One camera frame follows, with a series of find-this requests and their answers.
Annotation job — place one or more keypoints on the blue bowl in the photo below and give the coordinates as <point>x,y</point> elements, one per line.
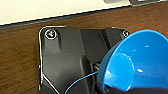
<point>143,56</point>

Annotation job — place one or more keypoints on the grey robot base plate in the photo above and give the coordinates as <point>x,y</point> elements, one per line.
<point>63,56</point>

